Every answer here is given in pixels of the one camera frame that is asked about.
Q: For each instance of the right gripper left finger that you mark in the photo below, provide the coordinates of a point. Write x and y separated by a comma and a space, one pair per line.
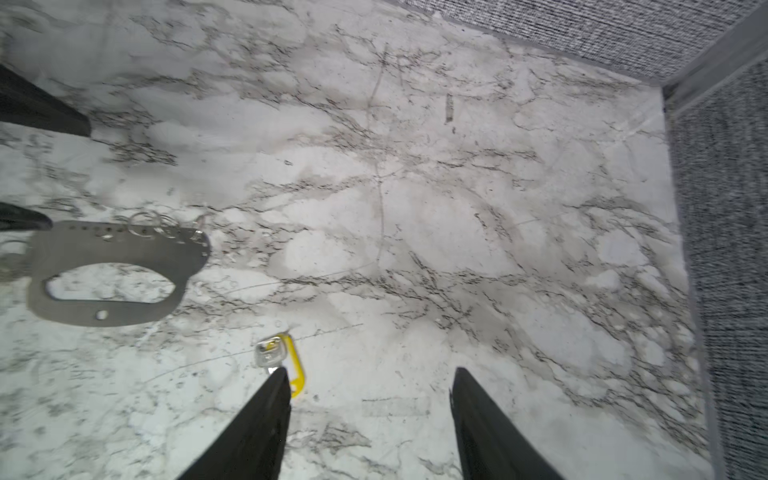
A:
253, 444

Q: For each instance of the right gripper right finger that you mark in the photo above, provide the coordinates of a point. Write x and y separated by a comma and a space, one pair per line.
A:
489, 445

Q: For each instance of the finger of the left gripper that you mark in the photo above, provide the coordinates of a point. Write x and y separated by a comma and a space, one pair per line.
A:
16, 218
25, 104

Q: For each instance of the yellow key tag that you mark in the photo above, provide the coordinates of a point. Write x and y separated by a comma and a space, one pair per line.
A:
298, 381

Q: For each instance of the silver perforated metal key holder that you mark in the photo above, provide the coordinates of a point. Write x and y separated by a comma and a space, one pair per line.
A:
95, 274

